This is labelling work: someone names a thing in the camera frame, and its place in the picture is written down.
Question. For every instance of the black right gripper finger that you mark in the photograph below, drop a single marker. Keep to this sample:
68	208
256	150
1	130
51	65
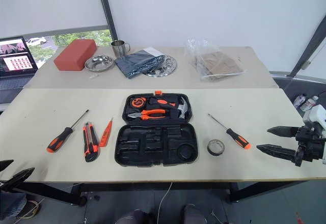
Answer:
275	151
282	131

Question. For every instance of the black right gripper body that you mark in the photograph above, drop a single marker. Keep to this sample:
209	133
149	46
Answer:
309	145

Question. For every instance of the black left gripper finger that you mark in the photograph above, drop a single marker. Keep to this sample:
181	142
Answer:
5	164
20	177

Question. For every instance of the black plastic tool case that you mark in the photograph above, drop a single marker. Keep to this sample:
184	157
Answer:
142	142

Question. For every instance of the orange case latch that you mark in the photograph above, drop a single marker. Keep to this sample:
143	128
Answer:
158	92

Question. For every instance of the blue denim cloth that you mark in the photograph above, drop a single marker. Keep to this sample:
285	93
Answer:
11	205

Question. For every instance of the dark shoe with yellow trim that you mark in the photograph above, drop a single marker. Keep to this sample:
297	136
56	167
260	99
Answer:
31	208

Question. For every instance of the clear plastic water bottle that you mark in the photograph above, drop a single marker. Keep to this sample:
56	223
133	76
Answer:
310	104
299	101

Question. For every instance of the small black orange screwdriver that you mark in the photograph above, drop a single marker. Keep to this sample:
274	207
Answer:
238	138

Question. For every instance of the large black orange screwdriver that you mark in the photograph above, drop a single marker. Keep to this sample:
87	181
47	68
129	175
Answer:
58	140

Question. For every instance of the black electrical tape roll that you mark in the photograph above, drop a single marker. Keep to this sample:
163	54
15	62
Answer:
209	149

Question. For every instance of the black orange utility knife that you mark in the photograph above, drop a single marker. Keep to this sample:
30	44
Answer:
90	145

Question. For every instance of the orange voltage tester pen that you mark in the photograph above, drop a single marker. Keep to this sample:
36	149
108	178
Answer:
104	137

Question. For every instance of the clear bag with brown contents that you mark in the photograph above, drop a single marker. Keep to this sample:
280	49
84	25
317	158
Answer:
216	62

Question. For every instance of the dark rounded shape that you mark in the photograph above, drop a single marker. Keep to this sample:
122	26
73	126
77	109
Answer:
193	213
135	217

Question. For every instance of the open laptop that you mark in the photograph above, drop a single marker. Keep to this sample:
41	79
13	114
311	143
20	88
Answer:
16	58

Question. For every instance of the white car outside window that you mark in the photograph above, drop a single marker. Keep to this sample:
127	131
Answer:
37	41

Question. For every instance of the red rectangular block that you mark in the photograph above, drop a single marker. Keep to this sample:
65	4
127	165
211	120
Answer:
74	54

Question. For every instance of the perforated steel steamer plate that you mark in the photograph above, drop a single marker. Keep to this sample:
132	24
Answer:
166	67

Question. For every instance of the stainless steel bowl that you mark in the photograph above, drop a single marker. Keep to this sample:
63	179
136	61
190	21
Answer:
98	63

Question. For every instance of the orange black tape measure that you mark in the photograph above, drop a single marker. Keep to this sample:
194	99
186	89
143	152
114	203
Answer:
137	102

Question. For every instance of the stainless steel mug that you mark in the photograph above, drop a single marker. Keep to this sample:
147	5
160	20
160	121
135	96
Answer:
118	49

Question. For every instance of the grey folded cloth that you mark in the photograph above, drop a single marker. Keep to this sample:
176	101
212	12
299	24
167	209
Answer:
135	62

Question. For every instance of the black window pillar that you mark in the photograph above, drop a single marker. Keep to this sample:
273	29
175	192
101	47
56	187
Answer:
108	12

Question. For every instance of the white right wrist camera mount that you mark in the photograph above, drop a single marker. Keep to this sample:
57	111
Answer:
317	114

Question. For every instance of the dark slanted metal post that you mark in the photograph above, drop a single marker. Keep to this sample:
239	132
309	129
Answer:
309	45

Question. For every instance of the black metal table frame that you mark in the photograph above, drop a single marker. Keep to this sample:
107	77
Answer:
152	186

